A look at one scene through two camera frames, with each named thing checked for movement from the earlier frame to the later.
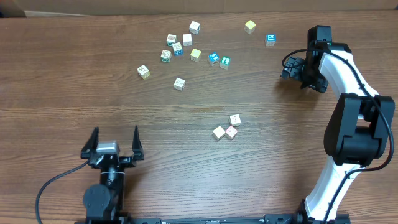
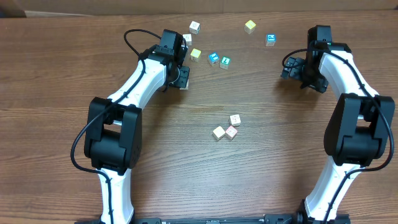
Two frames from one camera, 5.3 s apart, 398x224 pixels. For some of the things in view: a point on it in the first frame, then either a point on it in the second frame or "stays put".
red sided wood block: (231, 132) stays put
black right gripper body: (296, 70) stays put
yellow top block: (219, 132) stays put
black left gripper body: (125, 160) → (183, 76)
